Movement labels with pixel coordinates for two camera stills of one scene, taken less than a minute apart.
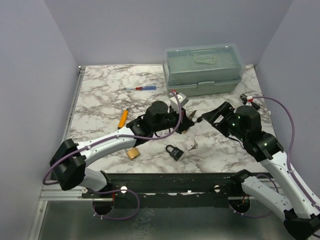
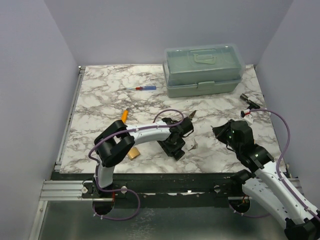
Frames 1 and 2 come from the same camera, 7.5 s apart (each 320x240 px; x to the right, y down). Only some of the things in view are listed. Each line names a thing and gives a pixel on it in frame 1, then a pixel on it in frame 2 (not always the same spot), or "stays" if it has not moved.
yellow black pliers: [190, 117] stays
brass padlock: [133, 153] stays
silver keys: [195, 145] stays
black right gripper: [211, 116] to [220, 131]
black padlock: [176, 153] stays
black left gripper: [185, 123] to [179, 144]
